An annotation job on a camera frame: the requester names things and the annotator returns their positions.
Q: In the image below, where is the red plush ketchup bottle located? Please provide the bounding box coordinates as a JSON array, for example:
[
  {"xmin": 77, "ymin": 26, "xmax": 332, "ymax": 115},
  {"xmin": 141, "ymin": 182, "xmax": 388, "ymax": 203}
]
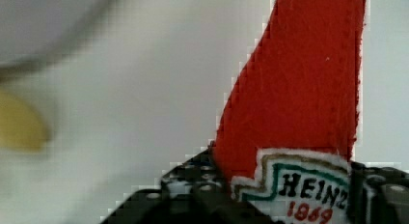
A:
[{"xmin": 213, "ymin": 0, "xmax": 366, "ymax": 224}]

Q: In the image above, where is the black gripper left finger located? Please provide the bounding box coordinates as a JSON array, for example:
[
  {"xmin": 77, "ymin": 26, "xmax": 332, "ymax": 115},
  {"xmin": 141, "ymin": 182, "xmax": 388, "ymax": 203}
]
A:
[{"xmin": 100, "ymin": 143, "xmax": 275, "ymax": 224}]

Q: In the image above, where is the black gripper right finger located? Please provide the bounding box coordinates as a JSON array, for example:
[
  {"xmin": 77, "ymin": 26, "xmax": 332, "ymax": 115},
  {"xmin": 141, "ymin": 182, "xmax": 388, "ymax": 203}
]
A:
[{"xmin": 348, "ymin": 162, "xmax": 409, "ymax": 224}]

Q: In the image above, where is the yellow plush toy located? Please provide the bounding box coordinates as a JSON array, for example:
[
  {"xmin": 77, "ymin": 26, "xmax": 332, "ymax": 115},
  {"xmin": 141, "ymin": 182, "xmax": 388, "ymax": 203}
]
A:
[{"xmin": 0, "ymin": 91, "xmax": 49, "ymax": 152}]

